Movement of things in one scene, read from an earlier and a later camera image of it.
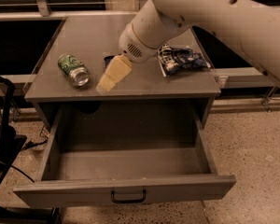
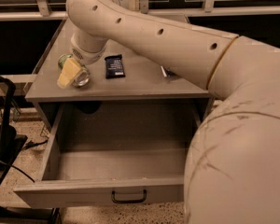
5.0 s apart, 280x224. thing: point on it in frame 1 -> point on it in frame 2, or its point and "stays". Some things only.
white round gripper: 134,48 -> 85,55
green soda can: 75,70 stays
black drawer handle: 129,201 stays
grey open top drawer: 114,153 stays
